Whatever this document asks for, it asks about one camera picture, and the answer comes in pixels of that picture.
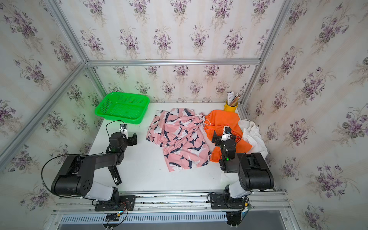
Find pink shark print shorts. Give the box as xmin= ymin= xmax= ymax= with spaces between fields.
xmin=146 ymin=108 xmax=212 ymax=172

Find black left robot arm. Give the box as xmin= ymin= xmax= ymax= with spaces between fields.
xmin=45 ymin=132 xmax=137 ymax=204

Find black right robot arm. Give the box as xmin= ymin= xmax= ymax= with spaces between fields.
xmin=212 ymin=127 xmax=274 ymax=206

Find orange shorts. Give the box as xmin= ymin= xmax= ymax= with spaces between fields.
xmin=203 ymin=109 xmax=253 ymax=163

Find white cloth garment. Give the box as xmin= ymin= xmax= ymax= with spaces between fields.
xmin=238 ymin=120 xmax=268 ymax=160

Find green plastic basket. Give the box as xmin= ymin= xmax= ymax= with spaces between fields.
xmin=94 ymin=92 xmax=150 ymax=125

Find yellow pen cup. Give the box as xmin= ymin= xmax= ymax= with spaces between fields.
xmin=224 ymin=101 xmax=238 ymax=113

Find black remote-like device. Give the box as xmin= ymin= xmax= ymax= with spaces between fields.
xmin=108 ymin=165 xmax=122 ymax=186

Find pencils in cup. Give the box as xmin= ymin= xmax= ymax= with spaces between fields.
xmin=227 ymin=92 xmax=241 ymax=107

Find small green-lit circuit board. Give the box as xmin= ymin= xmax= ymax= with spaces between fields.
xmin=104 ymin=213 xmax=121 ymax=222

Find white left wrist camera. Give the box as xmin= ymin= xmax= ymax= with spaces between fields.
xmin=120 ymin=124 xmax=128 ymax=137

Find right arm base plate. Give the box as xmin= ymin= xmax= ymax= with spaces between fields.
xmin=207 ymin=192 xmax=249 ymax=210

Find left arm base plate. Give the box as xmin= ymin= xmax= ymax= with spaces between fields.
xmin=94 ymin=195 xmax=137 ymax=212

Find aluminium front rail frame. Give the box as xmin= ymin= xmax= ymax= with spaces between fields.
xmin=44 ymin=190 xmax=300 ymax=230

